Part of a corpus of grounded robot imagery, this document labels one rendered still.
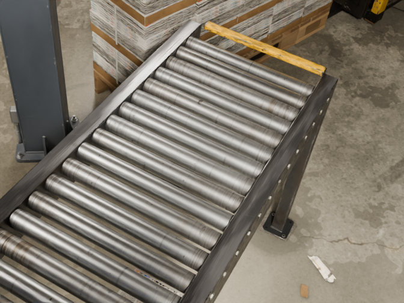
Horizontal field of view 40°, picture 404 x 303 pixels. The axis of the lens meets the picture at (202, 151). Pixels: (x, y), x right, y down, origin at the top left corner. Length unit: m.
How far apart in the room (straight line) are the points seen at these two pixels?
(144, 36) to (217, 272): 1.24
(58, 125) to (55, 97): 0.16
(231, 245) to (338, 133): 1.61
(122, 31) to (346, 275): 1.36
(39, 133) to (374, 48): 2.02
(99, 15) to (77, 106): 0.50
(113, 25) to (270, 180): 1.23
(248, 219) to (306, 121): 0.41
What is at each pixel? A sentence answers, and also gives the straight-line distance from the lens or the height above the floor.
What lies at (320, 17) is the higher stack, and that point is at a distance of 3.40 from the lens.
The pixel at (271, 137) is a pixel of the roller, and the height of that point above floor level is 0.80.
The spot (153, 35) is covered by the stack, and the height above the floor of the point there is 0.55.
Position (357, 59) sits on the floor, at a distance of 3.34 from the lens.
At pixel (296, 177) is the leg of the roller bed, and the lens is 2.08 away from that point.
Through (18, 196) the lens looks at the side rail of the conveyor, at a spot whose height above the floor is 0.80.
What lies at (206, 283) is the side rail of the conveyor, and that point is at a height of 0.80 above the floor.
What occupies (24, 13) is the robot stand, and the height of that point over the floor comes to 0.74.
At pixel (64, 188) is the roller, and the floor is 0.80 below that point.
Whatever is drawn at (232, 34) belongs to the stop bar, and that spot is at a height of 0.82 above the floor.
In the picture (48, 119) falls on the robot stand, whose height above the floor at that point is 0.22.
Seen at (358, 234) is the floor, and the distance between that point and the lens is 2.45.
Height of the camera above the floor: 1.89
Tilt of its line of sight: 47 degrees down
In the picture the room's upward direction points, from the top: 8 degrees clockwise
